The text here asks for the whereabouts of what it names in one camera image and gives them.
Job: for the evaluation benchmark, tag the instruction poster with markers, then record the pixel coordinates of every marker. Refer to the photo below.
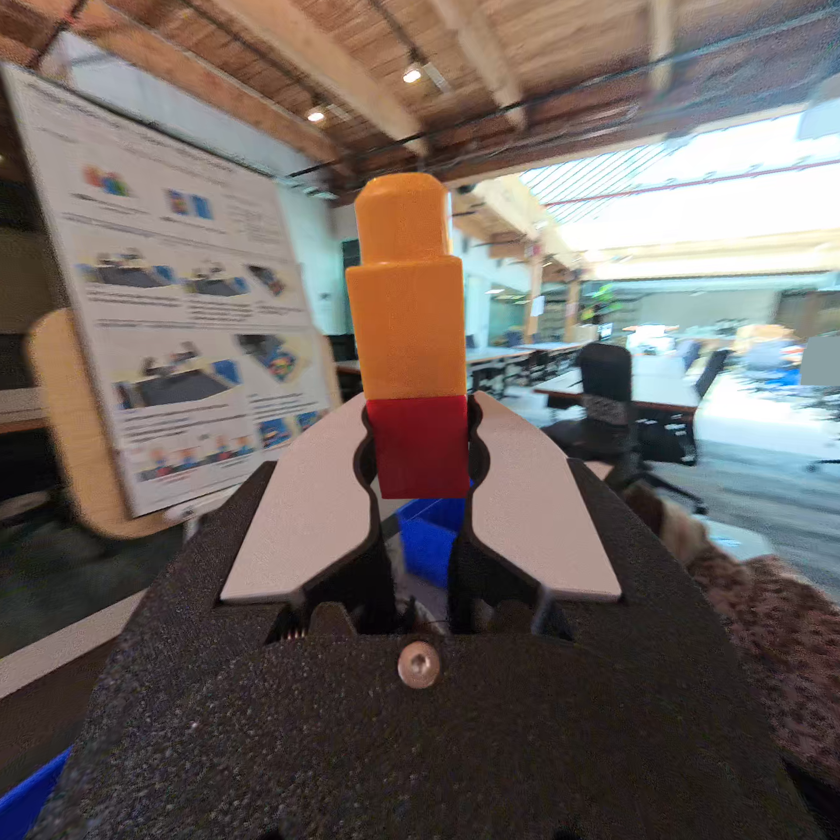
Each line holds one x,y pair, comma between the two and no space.
184,295

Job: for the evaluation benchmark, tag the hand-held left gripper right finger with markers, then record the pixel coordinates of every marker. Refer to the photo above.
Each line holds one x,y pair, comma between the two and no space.
538,512

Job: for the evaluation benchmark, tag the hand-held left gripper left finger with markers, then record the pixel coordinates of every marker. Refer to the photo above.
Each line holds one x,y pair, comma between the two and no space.
308,518

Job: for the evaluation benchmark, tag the ceiling spot lamp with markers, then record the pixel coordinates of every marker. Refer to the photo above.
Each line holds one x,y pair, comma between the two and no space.
413,73
316,116

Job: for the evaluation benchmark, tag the black office chair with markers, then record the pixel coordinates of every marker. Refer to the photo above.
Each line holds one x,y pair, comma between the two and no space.
604,380

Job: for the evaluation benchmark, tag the blue plastic bin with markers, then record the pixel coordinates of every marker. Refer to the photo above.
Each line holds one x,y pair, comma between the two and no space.
26,800
426,544

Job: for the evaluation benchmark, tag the person's patterned brown clothing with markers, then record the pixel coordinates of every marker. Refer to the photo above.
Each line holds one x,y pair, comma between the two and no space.
774,623

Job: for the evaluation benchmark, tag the wooden display board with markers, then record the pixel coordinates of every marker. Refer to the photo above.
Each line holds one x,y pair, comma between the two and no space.
72,426

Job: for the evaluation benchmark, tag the orange plastic block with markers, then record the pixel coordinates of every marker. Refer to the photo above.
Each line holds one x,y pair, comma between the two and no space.
407,328

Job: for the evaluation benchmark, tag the red plastic block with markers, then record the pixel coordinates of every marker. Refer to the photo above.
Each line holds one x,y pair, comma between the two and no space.
420,446

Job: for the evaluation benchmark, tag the white top office desk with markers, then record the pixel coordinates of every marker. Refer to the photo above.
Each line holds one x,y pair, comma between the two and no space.
656,390

